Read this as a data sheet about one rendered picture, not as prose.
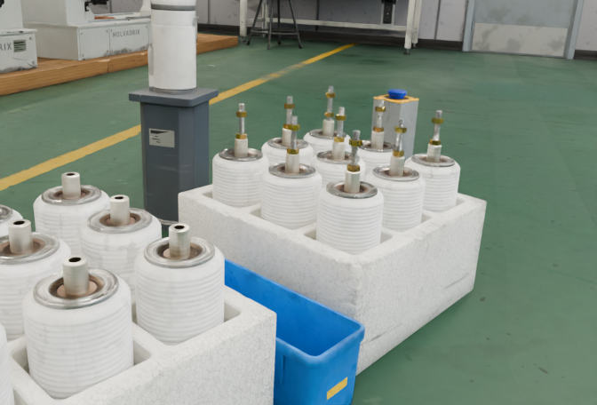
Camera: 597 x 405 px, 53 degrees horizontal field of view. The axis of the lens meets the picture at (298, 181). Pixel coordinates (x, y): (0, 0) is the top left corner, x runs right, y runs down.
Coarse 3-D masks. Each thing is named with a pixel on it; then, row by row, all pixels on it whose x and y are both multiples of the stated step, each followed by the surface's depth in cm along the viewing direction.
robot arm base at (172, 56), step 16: (160, 16) 120; (176, 16) 120; (192, 16) 123; (160, 32) 121; (176, 32) 121; (192, 32) 124; (160, 48) 122; (176, 48) 122; (192, 48) 125; (160, 64) 123; (176, 64) 123; (192, 64) 126; (160, 80) 124; (176, 80) 124; (192, 80) 127
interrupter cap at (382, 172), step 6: (378, 168) 97; (384, 168) 97; (408, 168) 97; (378, 174) 93; (384, 174) 94; (402, 174) 95; (408, 174) 95; (414, 174) 95; (390, 180) 92; (396, 180) 92; (402, 180) 92; (408, 180) 92
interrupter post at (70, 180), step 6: (66, 174) 78; (72, 174) 79; (78, 174) 78; (66, 180) 77; (72, 180) 77; (78, 180) 78; (66, 186) 77; (72, 186) 78; (78, 186) 78; (66, 192) 78; (72, 192) 78; (78, 192) 78; (72, 198) 78
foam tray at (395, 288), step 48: (192, 192) 103; (240, 240) 94; (288, 240) 87; (384, 240) 91; (432, 240) 93; (480, 240) 109; (336, 288) 82; (384, 288) 85; (432, 288) 98; (384, 336) 89
